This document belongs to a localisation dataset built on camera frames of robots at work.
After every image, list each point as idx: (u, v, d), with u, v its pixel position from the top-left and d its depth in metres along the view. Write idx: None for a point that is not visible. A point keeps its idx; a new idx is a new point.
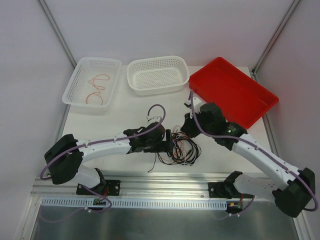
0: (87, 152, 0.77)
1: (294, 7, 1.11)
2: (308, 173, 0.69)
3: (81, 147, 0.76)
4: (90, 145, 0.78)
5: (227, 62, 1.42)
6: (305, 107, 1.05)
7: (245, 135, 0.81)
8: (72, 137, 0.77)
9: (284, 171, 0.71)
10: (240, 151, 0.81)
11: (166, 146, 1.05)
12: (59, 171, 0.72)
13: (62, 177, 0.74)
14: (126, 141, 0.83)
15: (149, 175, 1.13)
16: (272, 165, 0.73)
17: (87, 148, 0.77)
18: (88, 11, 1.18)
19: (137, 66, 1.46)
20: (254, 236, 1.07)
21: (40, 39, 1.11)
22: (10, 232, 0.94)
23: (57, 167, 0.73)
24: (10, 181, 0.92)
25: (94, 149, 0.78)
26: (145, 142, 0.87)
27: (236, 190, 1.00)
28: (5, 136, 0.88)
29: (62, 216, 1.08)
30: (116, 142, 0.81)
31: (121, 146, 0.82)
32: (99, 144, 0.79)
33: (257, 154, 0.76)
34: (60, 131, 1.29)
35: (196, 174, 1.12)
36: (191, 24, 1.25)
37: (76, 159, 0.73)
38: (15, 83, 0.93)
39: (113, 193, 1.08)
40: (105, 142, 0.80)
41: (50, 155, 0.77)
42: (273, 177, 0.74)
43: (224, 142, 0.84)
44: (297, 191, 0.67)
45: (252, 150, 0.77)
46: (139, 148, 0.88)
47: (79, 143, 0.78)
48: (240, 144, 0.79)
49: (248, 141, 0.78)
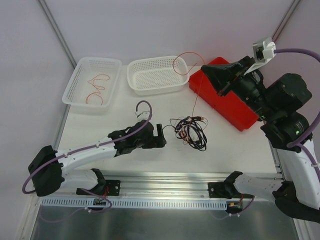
0: (68, 163, 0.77)
1: (294, 6, 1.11)
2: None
3: (61, 158, 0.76)
4: (69, 155, 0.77)
5: (227, 62, 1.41)
6: (306, 108, 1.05)
7: (308, 143, 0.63)
8: (50, 148, 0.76)
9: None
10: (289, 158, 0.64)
11: (158, 141, 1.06)
12: (40, 184, 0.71)
13: (47, 188, 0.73)
14: (111, 145, 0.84)
15: (148, 176, 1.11)
16: (315, 187, 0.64)
17: (67, 158, 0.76)
18: (88, 11, 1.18)
19: (137, 66, 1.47)
20: (254, 236, 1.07)
21: (40, 39, 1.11)
22: (10, 232, 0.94)
23: (39, 179, 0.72)
24: (10, 181, 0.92)
25: (75, 158, 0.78)
26: (133, 143, 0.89)
27: (236, 191, 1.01)
28: (5, 136, 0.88)
29: (62, 215, 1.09)
30: (98, 147, 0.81)
31: (105, 151, 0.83)
32: (80, 153, 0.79)
33: (309, 173, 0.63)
34: (60, 131, 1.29)
35: (196, 174, 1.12)
36: (191, 25, 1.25)
37: (56, 171, 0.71)
38: (16, 83, 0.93)
39: (113, 193, 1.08)
40: (87, 149, 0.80)
41: (32, 168, 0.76)
42: (302, 194, 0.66)
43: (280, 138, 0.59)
44: None
45: (307, 165, 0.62)
46: (127, 150, 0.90)
47: (58, 153, 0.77)
48: (301, 154, 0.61)
49: (311, 156, 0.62)
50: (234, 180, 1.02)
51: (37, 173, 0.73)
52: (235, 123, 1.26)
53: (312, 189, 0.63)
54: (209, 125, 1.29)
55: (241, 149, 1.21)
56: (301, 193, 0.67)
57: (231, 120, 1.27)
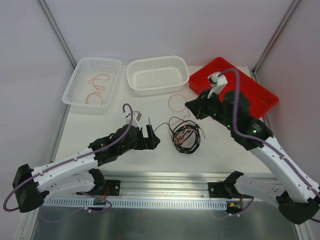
0: (44, 182, 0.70)
1: (294, 6, 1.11)
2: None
3: (36, 177, 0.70)
4: (45, 173, 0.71)
5: (227, 62, 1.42)
6: (305, 108, 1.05)
7: (270, 139, 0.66)
8: (27, 167, 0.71)
9: (306, 188, 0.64)
10: (261, 157, 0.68)
11: (148, 142, 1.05)
12: (21, 205, 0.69)
13: (28, 207, 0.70)
14: (91, 156, 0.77)
15: (149, 175, 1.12)
16: (295, 179, 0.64)
17: (43, 177, 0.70)
18: (87, 11, 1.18)
19: (137, 66, 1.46)
20: (254, 236, 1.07)
21: (40, 39, 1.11)
22: (10, 232, 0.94)
23: (19, 199, 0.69)
24: (10, 181, 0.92)
25: (51, 175, 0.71)
26: (116, 151, 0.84)
27: (236, 191, 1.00)
28: (5, 136, 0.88)
29: (62, 215, 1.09)
30: (77, 160, 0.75)
31: (84, 164, 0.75)
32: (57, 169, 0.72)
33: (283, 166, 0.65)
34: (60, 131, 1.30)
35: (196, 174, 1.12)
36: (191, 24, 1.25)
37: (34, 191, 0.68)
38: (16, 83, 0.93)
39: (113, 193, 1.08)
40: (65, 164, 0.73)
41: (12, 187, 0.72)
42: (289, 190, 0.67)
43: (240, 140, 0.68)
44: (314, 208, 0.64)
45: (277, 159, 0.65)
46: (110, 157, 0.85)
47: (34, 172, 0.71)
48: (264, 149, 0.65)
49: (276, 150, 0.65)
50: (235, 180, 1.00)
51: (16, 193, 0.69)
52: None
53: (290, 182, 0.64)
54: (209, 125, 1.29)
55: (241, 149, 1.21)
56: (287, 189, 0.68)
57: None
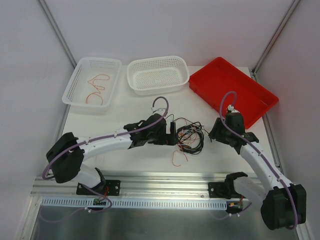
0: (88, 150, 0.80)
1: (294, 6, 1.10)
2: (300, 189, 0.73)
3: (82, 145, 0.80)
4: (90, 142, 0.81)
5: (226, 62, 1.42)
6: (305, 108, 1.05)
7: (255, 142, 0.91)
8: (72, 135, 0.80)
9: (276, 179, 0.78)
10: (246, 154, 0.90)
11: (169, 139, 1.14)
12: (61, 169, 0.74)
13: (65, 175, 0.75)
14: (127, 135, 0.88)
15: (148, 176, 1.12)
16: (267, 171, 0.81)
17: (88, 145, 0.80)
18: (87, 11, 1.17)
19: (137, 66, 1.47)
20: (254, 235, 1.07)
21: (40, 38, 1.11)
22: (10, 232, 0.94)
23: (59, 165, 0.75)
24: (10, 181, 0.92)
25: (95, 146, 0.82)
26: (146, 136, 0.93)
27: (234, 187, 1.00)
28: (4, 136, 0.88)
29: (62, 216, 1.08)
30: (116, 137, 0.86)
31: (121, 142, 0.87)
32: (100, 141, 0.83)
33: (259, 160, 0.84)
34: (60, 131, 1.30)
35: (197, 174, 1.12)
36: (191, 24, 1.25)
37: (78, 157, 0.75)
38: (15, 83, 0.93)
39: (113, 193, 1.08)
40: (106, 139, 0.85)
41: (51, 154, 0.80)
42: (264, 182, 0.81)
43: (234, 143, 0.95)
44: (280, 199, 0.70)
45: (255, 155, 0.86)
46: (140, 142, 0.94)
47: (79, 141, 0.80)
48: (246, 147, 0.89)
49: (254, 147, 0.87)
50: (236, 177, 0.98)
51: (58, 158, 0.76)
52: None
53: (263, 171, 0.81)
54: (209, 125, 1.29)
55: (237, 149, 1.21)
56: (263, 182, 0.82)
57: None
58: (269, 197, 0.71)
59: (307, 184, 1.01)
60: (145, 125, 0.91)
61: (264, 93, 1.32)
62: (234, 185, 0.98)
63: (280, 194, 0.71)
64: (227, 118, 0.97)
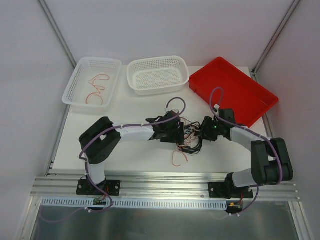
0: (123, 134, 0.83)
1: (294, 6, 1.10)
2: (279, 141, 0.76)
3: (118, 128, 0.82)
4: (124, 127, 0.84)
5: (227, 62, 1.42)
6: (305, 108, 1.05)
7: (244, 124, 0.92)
8: (108, 119, 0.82)
9: (257, 137, 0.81)
10: (234, 135, 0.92)
11: (179, 138, 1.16)
12: (99, 150, 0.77)
13: (101, 156, 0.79)
14: (150, 127, 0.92)
15: (149, 175, 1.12)
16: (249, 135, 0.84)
17: (123, 130, 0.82)
18: (87, 11, 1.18)
19: (137, 66, 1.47)
20: (254, 235, 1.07)
21: (40, 38, 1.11)
22: (10, 232, 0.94)
23: (97, 145, 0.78)
24: (11, 181, 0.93)
25: (127, 131, 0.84)
26: (164, 130, 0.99)
27: (233, 186, 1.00)
28: (5, 136, 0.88)
29: (62, 216, 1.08)
30: (142, 127, 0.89)
31: (146, 131, 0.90)
32: (131, 128, 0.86)
33: (244, 132, 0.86)
34: (60, 132, 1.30)
35: (198, 174, 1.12)
36: (191, 24, 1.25)
37: (116, 139, 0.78)
38: (15, 83, 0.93)
39: (113, 193, 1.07)
40: (135, 126, 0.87)
41: (87, 136, 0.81)
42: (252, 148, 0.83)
43: (225, 133, 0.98)
44: (261, 148, 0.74)
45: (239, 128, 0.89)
46: (159, 135, 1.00)
47: (115, 125, 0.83)
48: (234, 128, 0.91)
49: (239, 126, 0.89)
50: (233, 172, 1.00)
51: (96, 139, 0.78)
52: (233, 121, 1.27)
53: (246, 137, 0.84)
54: None
55: (238, 149, 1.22)
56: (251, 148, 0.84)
57: None
58: (252, 148, 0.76)
59: (307, 184, 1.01)
60: (163, 119, 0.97)
61: (264, 93, 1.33)
62: (233, 180, 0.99)
63: (261, 143, 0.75)
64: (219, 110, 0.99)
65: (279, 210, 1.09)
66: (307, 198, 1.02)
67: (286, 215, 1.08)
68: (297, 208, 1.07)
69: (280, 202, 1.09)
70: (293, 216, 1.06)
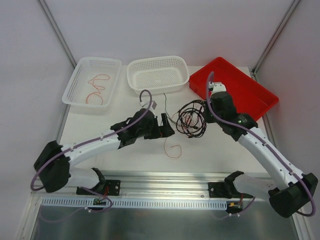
0: (74, 156, 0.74)
1: (294, 6, 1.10)
2: (311, 178, 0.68)
3: (67, 152, 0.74)
4: (76, 148, 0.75)
5: (227, 62, 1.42)
6: (306, 108, 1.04)
7: (255, 128, 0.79)
8: (56, 143, 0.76)
9: (288, 173, 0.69)
10: (246, 144, 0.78)
11: (163, 131, 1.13)
12: (50, 178, 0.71)
13: (55, 184, 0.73)
14: (115, 136, 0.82)
15: (149, 175, 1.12)
16: (276, 164, 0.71)
17: (74, 152, 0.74)
18: (87, 11, 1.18)
19: (137, 66, 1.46)
20: (254, 235, 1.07)
21: (40, 38, 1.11)
22: (10, 232, 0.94)
23: (47, 175, 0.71)
24: (11, 181, 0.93)
25: (81, 151, 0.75)
26: (135, 133, 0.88)
27: (235, 188, 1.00)
28: (5, 136, 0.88)
29: (62, 216, 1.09)
30: (103, 139, 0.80)
31: (108, 143, 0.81)
32: (86, 145, 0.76)
33: (268, 156, 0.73)
34: (60, 131, 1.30)
35: (196, 174, 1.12)
36: (191, 24, 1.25)
37: (64, 166, 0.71)
38: (15, 83, 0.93)
39: (113, 193, 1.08)
40: (92, 142, 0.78)
41: (38, 164, 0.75)
42: (275, 177, 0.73)
43: (231, 131, 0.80)
44: (298, 195, 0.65)
45: (259, 145, 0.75)
46: (129, 140, 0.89)
47: (64, 148, 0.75)
48: (248, 136, 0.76)
49: (258, 136, 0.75)
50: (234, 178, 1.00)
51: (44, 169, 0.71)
52: None
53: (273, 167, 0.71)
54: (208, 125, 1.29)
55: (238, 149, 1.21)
56: (274, 178, 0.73)
57: None
58: (286, 195, 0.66)
59: None
60: (132, 121, 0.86)
61: (264, 93, 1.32)
62: (234, 186, 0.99)
63: (295, 189, 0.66)
64: (215, 101, 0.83)
65: None
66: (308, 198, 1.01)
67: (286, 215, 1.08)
68: None
69: None
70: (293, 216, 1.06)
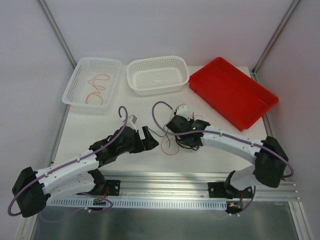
0: (49, 183, 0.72)
1: (294, 6, 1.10)
2: (271, 141, 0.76)
3: (41, 179, 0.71)
4: (50, 174, 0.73)
5: (227, 62, 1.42)
6: (305, 109, 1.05)
7: (208, 126, 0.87)
8: (31, 169, 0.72)
9: (250, 146, 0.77)
10: (209, 143, 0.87)
11: (146, 144, 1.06)
12: (25, 206, 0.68)
13: (32, 210, 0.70)
14: (92, 157, 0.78)
15: (149, 175, 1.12)
16: (238, 144, 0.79)
17: (48, 178, 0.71)
18: (87, 11, 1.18)
19: (137, 66, 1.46)
20: (254, 235, 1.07)
21: (40, 38, 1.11)
22: (11, 232, 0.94)
23: (22, 202, 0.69)
24: (11, 181, 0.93)
25: (56, 176, 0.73)
26: (115, 152, 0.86)
27: (236, 189, 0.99)
28: (5, 136, 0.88)
29: (62, 216, 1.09)
30: (80, 162, 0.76)
31: (86, 165, 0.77)
32: (61, 170, 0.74)
33: (227, 141, 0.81)
34: (60, 131, 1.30)
35: (196, 175, 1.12)
36: (191, 24, 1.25)
37: (38, 193, 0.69)
38: (15, 83, 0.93)
39: (113, 193, 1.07)
40: (68, 165, 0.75)
41: (14, 191, 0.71)
42: (244, 156, 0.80)
43: (193, 139, 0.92)
44: (265, 160, 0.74)
45: (218, 137, 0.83)
46: (110, 159, 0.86)
47: (39, 174, 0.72)
48: (205, 136, 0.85)
49: (213, 131, 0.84)
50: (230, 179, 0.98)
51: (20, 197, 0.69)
52: (235, 122, 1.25)
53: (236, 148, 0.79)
54: None
55: None
56: (244, 157, 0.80)
57: (231, 120, 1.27)
58: (256, 165, 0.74)
59: (308, 184, 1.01)
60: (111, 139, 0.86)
61: (265, 92, 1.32)
62: (234, 187, 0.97)
63: (264, 156, 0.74)
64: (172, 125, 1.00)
65: (279, 210, 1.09)
66: (308, 198, 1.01)
67: (286, 215, 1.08)
68: (297, 208, 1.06)
69: (280, 203, 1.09)
70: (293, 216, 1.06)
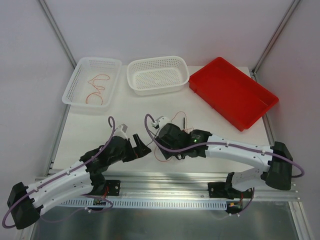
0: (39, 197, 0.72)
1: (294, 6, 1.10)
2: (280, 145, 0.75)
3: (32, 194, 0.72)
4: (40, 188, 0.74)
5: (227, 62, 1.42)
6: (304, 109, 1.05)
7: (210, 137, 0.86)
8: (22, 185, 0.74)
9: (261, 154, 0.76)
10: (215, 154, 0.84)
11: (138, 151, 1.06)
12: (18, 220, 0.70)
13: (26, 222, 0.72)
14: (83, 169, 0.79)
15: (149, 176, 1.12)
16: (248, 154, 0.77)
17: (38, 193, 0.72)
18: (87, 11, 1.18)
19: (137, 66, 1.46)
20: (254, 235, 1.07)
21: (40, 38, 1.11)
22: (11, 232, 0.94)
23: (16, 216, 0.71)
24: (11, 181, 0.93)
25: (46, 190, 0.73)
26: (106, 163, 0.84)
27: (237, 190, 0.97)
28: (5, 136, 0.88)
29: (62, 216, 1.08)
30: (70, 174, 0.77)
31: (76, 177, 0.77)
32: (51, 184, 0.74)
33: (234, 152, 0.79)
34: (60, 131, 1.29)
35: (196, 175, 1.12)
36: (191, 24, 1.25)
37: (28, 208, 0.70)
38: (15, 83, 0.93)
39: (113, 193, 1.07)
40: (59, 178, 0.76)
41: (9, 205, 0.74)
42: (254, 165, 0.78)
43: (195, 152, 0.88)
44: (278, 168, 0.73)
45: (224, 149, 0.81)
46: (101, 169, 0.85)
47: (29, 189, 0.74)
48: (210, 148, 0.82)
49: (218, 142, 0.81)
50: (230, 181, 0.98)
51: (12, 211, 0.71)
52: (235, 123, 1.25)
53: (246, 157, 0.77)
54: (209, 124, 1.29)
55: None
56: (254, 165, 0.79)
57: (231, 120, 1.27)
58: (270, 174, 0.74)
59: (308, 184, 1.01)
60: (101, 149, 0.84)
61: (265, 92, 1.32)
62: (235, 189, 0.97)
63: (277, 164, 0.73)
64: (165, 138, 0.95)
65: (279, 210, 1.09)
66: (308, 198, 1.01)
67: (286, 215, 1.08)
68: (297, 208, 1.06)
69: (280, 203, 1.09)
70: (293, 216, 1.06)
